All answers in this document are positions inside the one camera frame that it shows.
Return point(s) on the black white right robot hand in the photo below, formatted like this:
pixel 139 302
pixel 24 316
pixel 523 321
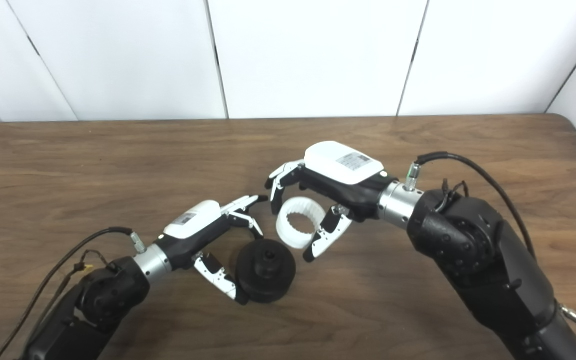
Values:
pixel 343 167

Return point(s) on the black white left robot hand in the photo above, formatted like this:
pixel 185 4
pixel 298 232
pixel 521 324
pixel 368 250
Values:
pixel 193 225

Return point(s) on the round black stepped part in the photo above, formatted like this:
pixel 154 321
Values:
pixel 273 280

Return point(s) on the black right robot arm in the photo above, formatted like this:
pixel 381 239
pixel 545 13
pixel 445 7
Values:
pixel 478 260

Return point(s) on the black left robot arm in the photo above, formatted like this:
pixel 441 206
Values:
pixel 108 295

